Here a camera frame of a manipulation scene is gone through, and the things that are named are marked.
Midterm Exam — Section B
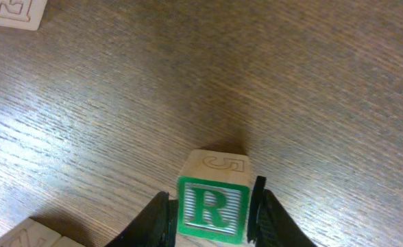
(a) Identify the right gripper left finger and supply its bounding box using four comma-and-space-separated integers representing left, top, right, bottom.
106, 191, 179, 247

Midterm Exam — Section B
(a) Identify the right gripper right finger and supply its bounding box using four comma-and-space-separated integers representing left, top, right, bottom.
247, 176, 317, 247

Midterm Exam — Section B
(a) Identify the green R block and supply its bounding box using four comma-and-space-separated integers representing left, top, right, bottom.
177, 149, 252, 244

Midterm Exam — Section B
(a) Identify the red A block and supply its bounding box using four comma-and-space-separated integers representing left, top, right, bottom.
52, 236, 85, 247

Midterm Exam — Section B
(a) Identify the red K block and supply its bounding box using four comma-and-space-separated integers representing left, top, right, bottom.
0, 218, 61, 247

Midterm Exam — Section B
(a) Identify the blue 5 block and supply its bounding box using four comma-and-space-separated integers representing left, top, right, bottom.
0, 0, 47, 31

